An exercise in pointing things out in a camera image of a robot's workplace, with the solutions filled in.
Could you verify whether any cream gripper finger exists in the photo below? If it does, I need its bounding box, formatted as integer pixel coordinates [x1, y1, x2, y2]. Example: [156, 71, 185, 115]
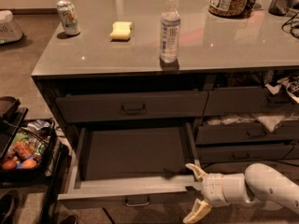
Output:
[183, 199, 212, 224]
[185, 163, 206, 180]

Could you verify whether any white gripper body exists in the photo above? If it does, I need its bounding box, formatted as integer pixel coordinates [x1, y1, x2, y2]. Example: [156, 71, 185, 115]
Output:
[185, 172, 230, 208]

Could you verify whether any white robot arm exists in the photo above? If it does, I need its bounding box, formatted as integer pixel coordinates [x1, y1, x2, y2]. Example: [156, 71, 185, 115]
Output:
[183, 163, 299, 224]

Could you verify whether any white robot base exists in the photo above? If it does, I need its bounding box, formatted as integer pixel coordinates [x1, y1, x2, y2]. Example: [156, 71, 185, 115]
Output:
[0, 10, 23, 45]

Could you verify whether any crumpled packaging in drawer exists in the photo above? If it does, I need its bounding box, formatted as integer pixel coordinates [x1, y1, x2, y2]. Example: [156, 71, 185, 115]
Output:
[206, 76, 299, 133]

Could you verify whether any clear plastic water bottle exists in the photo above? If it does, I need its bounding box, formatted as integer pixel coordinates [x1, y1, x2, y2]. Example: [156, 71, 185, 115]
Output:
[160, 0, 180, 63]

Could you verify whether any yellow sponge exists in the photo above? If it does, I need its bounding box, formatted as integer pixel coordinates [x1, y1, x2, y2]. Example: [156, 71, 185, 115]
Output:
[109, 21, 133, 41]

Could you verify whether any black basket of snacks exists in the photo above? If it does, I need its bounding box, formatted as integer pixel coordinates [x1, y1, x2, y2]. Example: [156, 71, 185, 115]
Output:
[0, 119, 56, 182]

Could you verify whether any dark shoe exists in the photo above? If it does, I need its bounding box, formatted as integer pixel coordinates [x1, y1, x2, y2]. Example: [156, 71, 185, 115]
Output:
[0, 194, 15, 224]

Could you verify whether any white soda can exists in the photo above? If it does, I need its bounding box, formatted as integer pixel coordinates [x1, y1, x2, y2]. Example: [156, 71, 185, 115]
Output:
[57, 0, 80, 35]

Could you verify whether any black cable on counter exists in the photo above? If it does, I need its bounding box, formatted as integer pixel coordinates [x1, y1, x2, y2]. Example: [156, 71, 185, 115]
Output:
[281, 11, 299, 39]

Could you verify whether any black cart frame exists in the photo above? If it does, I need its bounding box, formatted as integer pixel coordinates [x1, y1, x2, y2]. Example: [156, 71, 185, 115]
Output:
[0, 96, 67, 224]

